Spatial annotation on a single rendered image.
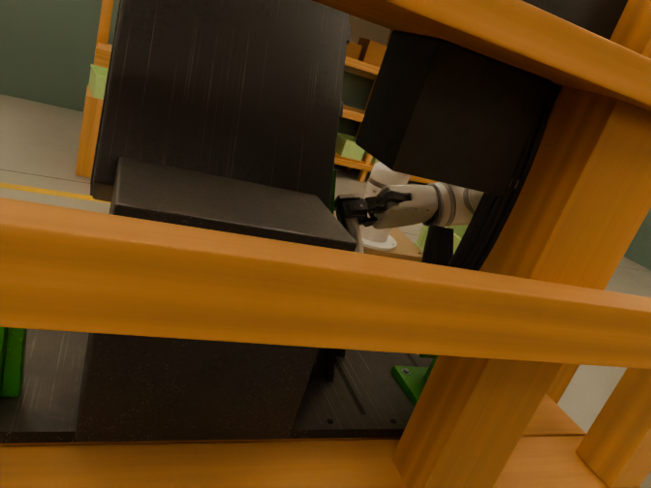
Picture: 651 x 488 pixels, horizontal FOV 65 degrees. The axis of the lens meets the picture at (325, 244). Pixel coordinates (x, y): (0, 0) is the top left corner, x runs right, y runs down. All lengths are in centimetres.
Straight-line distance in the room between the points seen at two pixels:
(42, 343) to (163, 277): 52
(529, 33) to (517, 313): 30
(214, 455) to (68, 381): 24
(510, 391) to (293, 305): 41
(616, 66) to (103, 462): 76
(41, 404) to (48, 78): 575
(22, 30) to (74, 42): 47
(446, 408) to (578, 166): 38
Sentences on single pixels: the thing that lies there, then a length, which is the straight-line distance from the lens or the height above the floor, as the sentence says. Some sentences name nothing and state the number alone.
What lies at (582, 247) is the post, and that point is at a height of 133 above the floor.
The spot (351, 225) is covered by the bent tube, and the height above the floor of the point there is 120.
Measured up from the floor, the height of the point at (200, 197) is 124.
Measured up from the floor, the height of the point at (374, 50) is 159.
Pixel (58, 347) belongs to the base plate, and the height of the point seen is 90.
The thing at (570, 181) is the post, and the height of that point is 140.
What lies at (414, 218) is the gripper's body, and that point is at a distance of 94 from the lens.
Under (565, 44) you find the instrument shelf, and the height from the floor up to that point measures 152.
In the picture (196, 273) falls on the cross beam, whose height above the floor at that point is 125.
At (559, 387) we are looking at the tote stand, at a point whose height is 62.
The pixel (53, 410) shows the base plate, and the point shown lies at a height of 90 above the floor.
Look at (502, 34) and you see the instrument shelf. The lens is 49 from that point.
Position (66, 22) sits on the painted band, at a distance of 636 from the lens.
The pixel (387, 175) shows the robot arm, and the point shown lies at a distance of 158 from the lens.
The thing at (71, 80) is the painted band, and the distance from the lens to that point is 643.
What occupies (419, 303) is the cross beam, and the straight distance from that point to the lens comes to 54.
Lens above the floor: 146
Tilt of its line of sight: 20 degrees down
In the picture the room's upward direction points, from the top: 18 degrees clockwise
